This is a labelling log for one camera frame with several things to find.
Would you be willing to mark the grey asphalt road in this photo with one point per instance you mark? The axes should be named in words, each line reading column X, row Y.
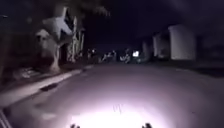
column 133, row 93

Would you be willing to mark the row of pale trees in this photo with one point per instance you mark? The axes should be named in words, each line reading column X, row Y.
column 76, row 43

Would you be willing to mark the robot's own part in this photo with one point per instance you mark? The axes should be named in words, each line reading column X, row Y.
column 74, row 126
column 146, row 126

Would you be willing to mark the row of pale buildings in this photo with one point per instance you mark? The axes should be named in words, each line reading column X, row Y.
column 181, row 41

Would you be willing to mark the pale concrete kerb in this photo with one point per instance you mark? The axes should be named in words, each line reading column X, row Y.
column 30, row 88

